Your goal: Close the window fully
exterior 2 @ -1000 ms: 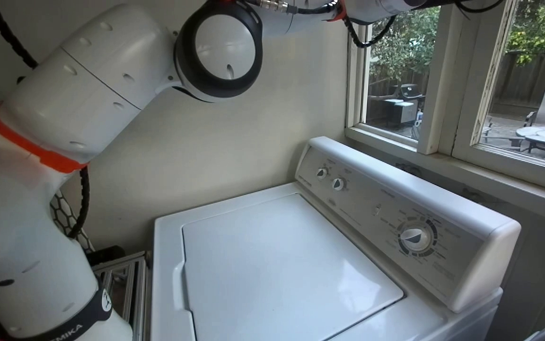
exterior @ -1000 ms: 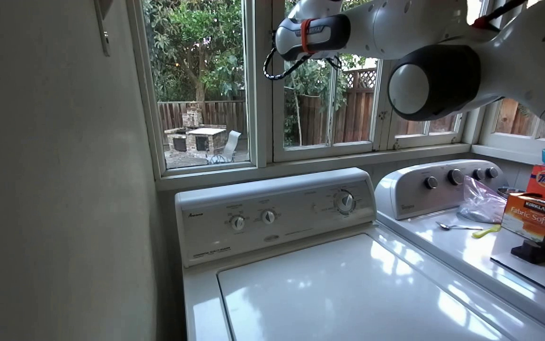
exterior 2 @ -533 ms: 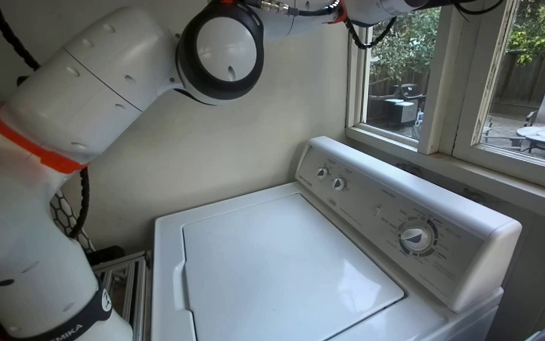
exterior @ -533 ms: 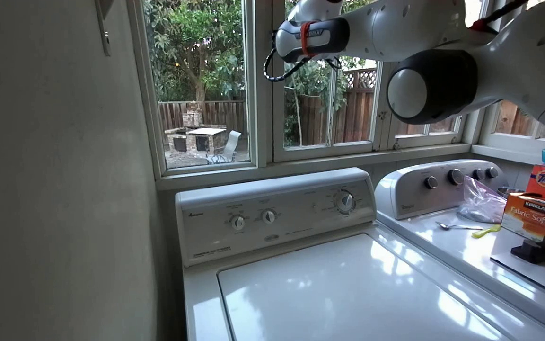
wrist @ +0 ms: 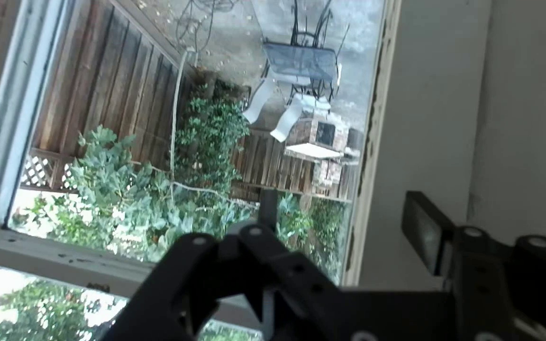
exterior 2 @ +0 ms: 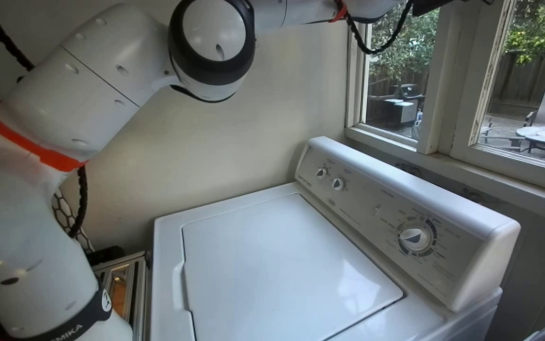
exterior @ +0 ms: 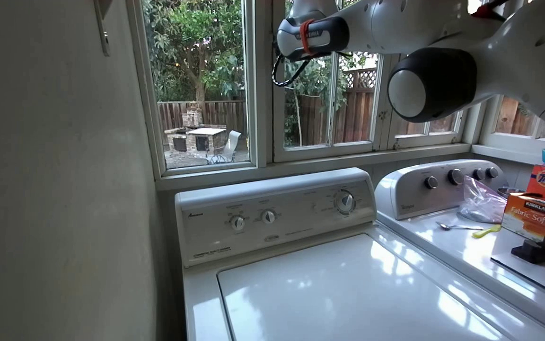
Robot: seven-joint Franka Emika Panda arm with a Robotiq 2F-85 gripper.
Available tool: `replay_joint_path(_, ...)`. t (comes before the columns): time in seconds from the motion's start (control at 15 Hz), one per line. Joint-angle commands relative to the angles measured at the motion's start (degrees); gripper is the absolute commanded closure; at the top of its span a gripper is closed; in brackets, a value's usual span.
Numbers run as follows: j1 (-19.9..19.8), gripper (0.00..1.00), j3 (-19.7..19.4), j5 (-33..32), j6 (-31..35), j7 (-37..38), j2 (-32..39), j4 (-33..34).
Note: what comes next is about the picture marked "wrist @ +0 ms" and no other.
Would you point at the white window frame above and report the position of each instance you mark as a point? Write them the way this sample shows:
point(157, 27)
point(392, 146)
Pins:
point(525, 114)

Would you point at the metal garden chair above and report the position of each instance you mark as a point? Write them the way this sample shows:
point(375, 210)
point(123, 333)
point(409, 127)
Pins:
point(301, 59)

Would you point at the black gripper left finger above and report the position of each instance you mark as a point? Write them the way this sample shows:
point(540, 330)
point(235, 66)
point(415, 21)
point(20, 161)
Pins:
point(221, 290)

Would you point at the green garden foliage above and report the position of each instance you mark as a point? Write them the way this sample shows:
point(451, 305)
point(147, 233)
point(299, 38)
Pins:
point(127, 189)

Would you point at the white casement window sash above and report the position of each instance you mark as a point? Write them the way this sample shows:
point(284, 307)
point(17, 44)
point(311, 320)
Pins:
point(424, 114)

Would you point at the wooden garden fence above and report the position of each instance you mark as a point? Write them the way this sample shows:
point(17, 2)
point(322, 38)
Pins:
point(108, 81)

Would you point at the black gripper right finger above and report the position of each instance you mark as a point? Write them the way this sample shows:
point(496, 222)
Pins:
point(506, 290)

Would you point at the brick garden table stone top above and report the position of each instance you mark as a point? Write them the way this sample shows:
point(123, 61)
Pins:
point(322, 133)

